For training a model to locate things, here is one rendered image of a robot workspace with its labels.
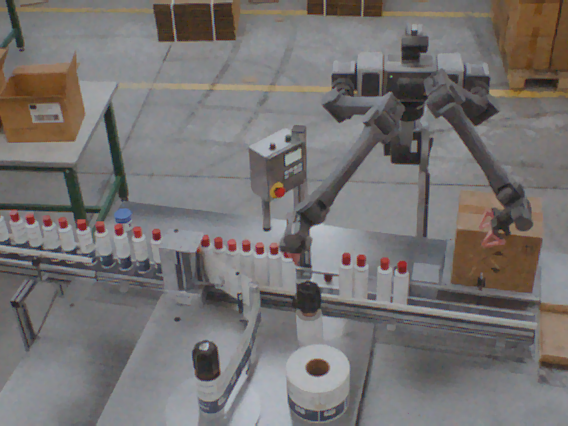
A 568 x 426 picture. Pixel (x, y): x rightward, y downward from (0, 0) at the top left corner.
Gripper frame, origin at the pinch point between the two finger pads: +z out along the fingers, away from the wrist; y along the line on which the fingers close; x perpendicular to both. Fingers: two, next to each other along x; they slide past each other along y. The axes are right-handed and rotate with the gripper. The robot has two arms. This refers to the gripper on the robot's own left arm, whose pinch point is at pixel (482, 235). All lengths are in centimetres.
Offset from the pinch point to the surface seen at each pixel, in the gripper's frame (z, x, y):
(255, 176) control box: 35, -73, -6
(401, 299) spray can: 35.2, -5.7, 8.4
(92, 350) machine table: 112, -84, 29
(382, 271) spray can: 31.2, -18.1, 5.9
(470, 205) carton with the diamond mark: 5.4, 2.5, -24.1
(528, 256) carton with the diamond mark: -0.2, 23.6, -6.8
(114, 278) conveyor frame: 110, -85, -6
